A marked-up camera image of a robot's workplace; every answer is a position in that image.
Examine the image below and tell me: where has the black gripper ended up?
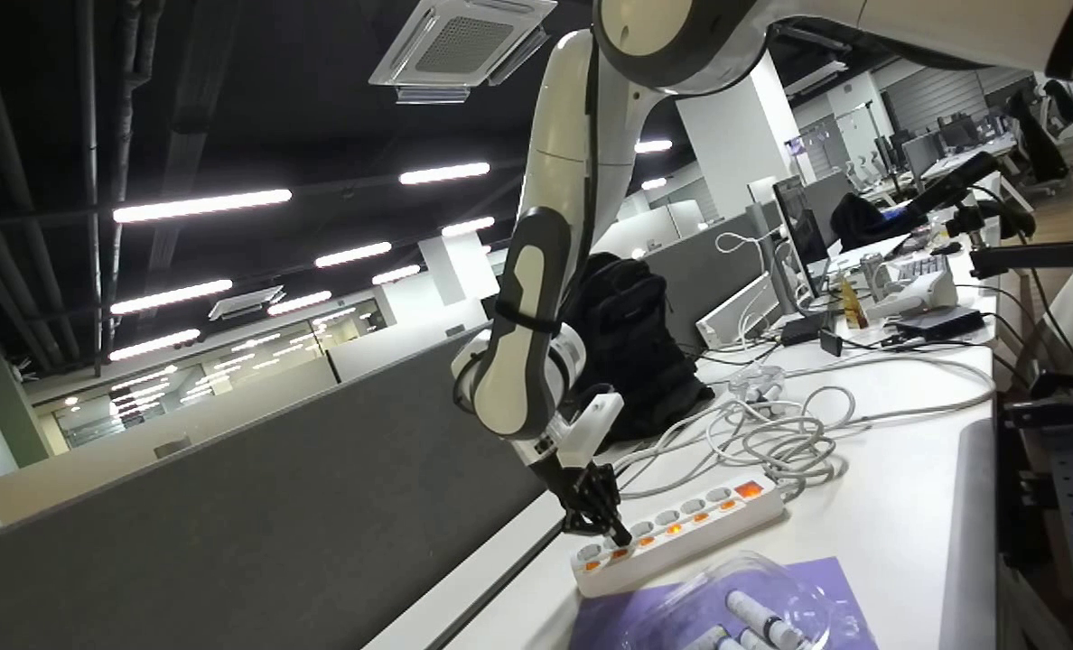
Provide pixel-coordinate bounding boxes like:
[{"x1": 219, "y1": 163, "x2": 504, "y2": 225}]
[{"x1": 533, "y1": 444, "x2": 636, "y2": 554}]

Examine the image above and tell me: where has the white multi-socket power strip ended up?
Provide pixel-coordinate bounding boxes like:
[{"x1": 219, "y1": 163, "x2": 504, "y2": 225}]
[{"x1": 571, "y1": 474, "x2": 792, "y2": 602}]

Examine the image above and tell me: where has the clear plastic marker package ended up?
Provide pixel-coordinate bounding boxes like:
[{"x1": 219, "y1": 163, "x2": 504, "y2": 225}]
[{"x1": 622, "y1": 554, "x2": 834, "y2": 650}]

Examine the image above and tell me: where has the black backpack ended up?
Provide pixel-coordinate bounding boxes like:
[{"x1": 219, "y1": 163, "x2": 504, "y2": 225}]
[{"x1": 562, "y1": 251, "x2": 718, "y2": 444}]

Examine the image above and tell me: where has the white tray box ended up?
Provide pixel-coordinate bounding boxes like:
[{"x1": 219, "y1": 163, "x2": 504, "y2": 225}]
[{"x1": 695, "y1": 267, "x2": 797, "y2": 355}]

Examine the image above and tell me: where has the grey desk partition panel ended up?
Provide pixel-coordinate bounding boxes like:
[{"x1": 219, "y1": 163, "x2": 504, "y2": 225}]
[
  {"x1": 0, "y1": 305, "x2": 569, "y2": 650},
  {"x1": 642, "y1": 214, "x2": 797, "y2": 360}
]

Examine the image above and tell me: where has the long ceiling light tube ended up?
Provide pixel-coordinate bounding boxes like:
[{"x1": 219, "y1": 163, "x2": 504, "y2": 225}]
[
  {"x1": 110, "y1": 276, "x2": 239, "y2": 320},
  {"x1": 397, "y1": 160, "x2": 494, "y2": 193},
  {"x1": 312, "y1": 239, "x2": 397, "y2": 271},
  {"x1": 264, "y1": 287, "x2": 338, "y2": 318},
  {"x1": 114, "y1": 184, "x2": 296, "y2": 227},
  {"x1": 436, "y1": 214, "x2": 498, "y2": 243},
  {"x1": 104, "y1": 324, "x2": 208, "y2": 364}
]

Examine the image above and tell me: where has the black computer monitor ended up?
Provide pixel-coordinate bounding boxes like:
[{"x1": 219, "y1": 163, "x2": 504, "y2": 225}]
[{"x1": 771, "y1": 171, "x2": 859, "y2": 305}]

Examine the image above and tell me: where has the white square pillar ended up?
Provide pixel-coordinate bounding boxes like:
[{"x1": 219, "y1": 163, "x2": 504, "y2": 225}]
[{"x1": 677, "y1": 51, "x2": 806, "y2": 227}]

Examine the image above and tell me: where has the black perforated breadboard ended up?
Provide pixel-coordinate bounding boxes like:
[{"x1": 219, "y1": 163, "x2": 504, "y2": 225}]
[{"x1": 998, "y1": 395, "x2": 1073, "y2": 650}]

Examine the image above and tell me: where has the ceiling air conditioner unit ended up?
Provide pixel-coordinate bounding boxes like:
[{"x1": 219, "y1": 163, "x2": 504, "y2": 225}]
[{"x1": 367, "y1": 0, "x2": 562, "y2": 110}]

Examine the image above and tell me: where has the black office chair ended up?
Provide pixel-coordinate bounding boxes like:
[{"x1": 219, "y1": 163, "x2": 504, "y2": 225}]
[{"x1": 1010, "y1": 78, "x2": 1073, "y2": 189}]

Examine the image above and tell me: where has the green pillar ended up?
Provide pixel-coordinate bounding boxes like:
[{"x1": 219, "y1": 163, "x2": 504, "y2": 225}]
[{"x1": 0, "y1": 350, "x2": 51, "y2": 474}]

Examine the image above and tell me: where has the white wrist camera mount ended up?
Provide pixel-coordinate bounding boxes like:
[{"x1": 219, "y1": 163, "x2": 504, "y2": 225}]
[{"x1": 547, "y1": 382, "x2": 628, "y2": 474}]

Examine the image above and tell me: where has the white tangled power cable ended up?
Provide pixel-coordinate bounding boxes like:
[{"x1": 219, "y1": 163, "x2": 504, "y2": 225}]
[{"x1": 603, "y1": 347, "x2": 998, "y2": 502}]

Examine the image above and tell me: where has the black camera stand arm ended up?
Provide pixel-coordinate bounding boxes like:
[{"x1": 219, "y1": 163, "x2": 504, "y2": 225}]
[{"x1": 909, "y1": 148, "x2": 1073, "y2": 283}]

